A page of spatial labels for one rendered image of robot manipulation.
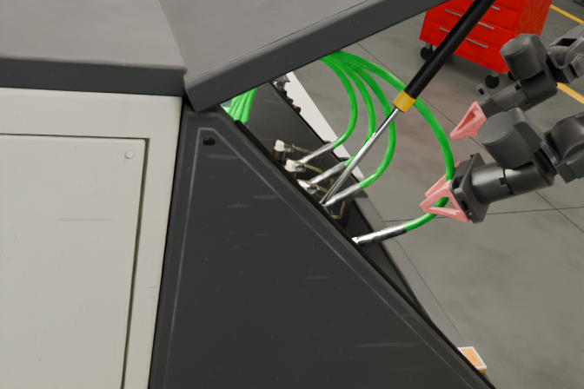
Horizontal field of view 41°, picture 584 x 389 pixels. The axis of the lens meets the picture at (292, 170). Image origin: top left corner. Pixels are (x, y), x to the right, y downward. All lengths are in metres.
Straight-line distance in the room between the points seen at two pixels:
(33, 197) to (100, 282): 0.13
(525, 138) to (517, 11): 4.35
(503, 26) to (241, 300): 4.66
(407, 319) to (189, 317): 0.29
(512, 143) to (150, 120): 0.52
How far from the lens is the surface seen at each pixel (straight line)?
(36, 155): 0.80
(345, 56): 1.12
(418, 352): 1.10
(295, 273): 0.93
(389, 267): 1.57
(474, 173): 1.17
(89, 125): 0.78
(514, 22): 5.44
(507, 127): 1.09
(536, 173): 1.13
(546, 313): 3.35
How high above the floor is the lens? 1.78
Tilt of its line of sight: 28 degrees down
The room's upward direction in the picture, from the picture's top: 11 degrees clockwise
